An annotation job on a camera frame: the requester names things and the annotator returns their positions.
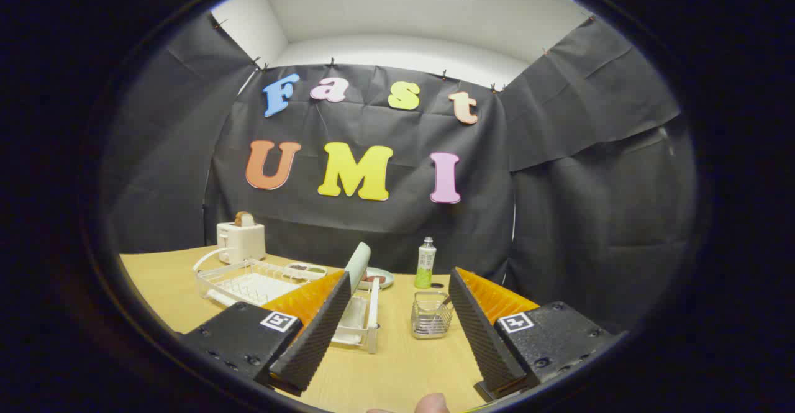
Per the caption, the white drain tray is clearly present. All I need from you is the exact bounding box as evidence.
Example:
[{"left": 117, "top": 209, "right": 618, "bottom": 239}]
[{"left": 214, "top": 272, "right": 373, "bottom": 345}]

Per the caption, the metal wire basket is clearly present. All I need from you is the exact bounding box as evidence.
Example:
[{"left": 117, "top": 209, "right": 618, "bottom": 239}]
[{"left": 411, "top": 291, "right": 455, "bottom": 340}]

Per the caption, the white divided sauce dish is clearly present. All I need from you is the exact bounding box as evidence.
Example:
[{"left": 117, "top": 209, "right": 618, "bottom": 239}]
[{"left": 284, "top": 263, "right": 328, "bottom": 281}]

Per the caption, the white toaster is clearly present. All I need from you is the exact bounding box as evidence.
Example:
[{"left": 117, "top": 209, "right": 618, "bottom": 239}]
[{"left": 216, "top": 220, "right": 267, "bottom": 265}]

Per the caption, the green drink bottle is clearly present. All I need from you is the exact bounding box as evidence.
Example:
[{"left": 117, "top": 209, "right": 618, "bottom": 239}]
[{"left": 414, "top": 237, "right": 437, "bottom": 289}]

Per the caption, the small green plate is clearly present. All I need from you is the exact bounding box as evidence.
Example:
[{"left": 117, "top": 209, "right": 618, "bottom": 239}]
[{"left": 360, "top": 267, "right": 394, "bottom": 290}]

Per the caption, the pale green plate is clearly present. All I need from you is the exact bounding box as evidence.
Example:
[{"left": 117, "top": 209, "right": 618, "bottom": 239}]
[{"left": 343, "top": 242, "right": 372, "bottom": 296}]

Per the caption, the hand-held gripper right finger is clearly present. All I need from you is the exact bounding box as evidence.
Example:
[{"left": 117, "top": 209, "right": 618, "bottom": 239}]
[{"left": 448, "top": 267, "right": 616, "bottom": 401}]

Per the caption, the white wire dish rack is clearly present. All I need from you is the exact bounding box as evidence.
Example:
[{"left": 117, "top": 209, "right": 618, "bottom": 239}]
[{"left": 193, "top": 247, "right": 381, "bottom": 355}]

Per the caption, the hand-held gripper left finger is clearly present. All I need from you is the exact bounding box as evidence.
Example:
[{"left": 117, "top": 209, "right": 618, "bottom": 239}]
[{"left": 177, "top": 269, "right": 353, "bottom": 396}]

